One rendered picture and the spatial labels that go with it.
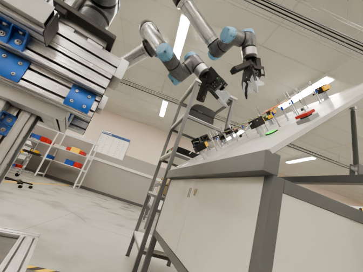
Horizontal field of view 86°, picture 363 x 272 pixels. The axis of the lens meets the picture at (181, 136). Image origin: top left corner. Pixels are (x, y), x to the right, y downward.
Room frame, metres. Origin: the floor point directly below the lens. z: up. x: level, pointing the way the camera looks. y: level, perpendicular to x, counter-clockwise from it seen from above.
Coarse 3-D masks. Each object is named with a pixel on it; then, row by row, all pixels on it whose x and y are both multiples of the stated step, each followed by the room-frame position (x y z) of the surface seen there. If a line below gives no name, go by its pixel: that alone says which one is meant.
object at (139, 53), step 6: (162, 36) 0.99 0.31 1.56; (144, 42) 1.02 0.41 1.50; (138, 48) 1.06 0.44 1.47; (144, 48) 1.03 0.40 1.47; (150, 48) 1.02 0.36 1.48; (126, 54) 1.11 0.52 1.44; (132, 54) 1.08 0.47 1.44; (138, 54) 1.07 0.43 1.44; (144, 54) 1.07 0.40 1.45; (150, 54) 1.06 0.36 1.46; (156, 54) 1.07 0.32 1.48; (120, 60) 1.13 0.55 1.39; (126, 60) 1.12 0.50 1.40; (132, 60) 1.11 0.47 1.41; (138, 60) 1.12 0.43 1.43
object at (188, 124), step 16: (192, 96) 1.72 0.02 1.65; (208, 96) 1.93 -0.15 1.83; (176, 112) 2.26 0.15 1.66; (176, 128) 2.22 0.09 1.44; (192, 128) 2.05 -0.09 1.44; (208, 128) 1.90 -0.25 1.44; (224, 128) 1.85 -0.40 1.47; (176, 144) 1.72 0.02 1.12; (160, 160) 2.23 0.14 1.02; (176, 160) 2.06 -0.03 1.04; (160, 192) 1.72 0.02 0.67; (144, 208) 2.26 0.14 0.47; (144, 240) 1.72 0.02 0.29; (160, 256) 1.76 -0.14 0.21
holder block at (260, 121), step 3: (258, 117) 0.81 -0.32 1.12; (261, 117) 0.82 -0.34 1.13; (252, 120) 0.81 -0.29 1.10; (255, 120) 0.81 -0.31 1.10; (258, 120) 0.81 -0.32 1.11; (261, 120) 0.82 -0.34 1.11; (249, 123) 0.84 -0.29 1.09; (252, 123) 0.82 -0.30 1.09; (255, 123) 0.81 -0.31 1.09; (258, 123) 0.82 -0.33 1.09; (261, 123) 0.82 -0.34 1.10; (264, 123) 0.82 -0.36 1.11; (252, 126) 0.84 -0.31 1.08; (255, 126) 0.82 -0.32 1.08; (258, 126) 0.82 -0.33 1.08
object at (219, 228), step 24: (216, 192) 0.84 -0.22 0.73; (240, 192) 0.67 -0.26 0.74; (192, 216) 1.02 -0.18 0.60; (216, 216) 0.80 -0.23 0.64; (240, 216) 0.65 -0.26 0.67; (192, 240) 0.95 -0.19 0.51; (216, 240) 0.76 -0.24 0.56; (240, 240) 0.63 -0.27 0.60; (192, 264) 0.89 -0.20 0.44; (216, 264) 0.73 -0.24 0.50; (240, 264) 0.61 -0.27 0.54
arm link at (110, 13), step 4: (88, 0) 0.62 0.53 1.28; (92, 0) 0.61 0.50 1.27; (84, 4) 0.63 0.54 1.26; (92, 4) 0.62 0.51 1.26; (96, 4) 0.62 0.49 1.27; (116, 4) 0.64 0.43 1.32; (100, 8) 0.63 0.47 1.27; (104, 8) 0.63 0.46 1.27; (108, 8) 0.63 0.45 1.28; (112, 8) 0.64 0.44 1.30; (116, 8) 0.66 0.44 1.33; (104, 12) 0.64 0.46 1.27; (108, 12) 0.65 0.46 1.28; (112, 12) 0.67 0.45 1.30; (116, 12) 0.70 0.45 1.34; (108, 16) 0.66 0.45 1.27; (112, 16) 0.68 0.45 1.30; (108, 20) 0.67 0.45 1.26; (112, 20) 0.71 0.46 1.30
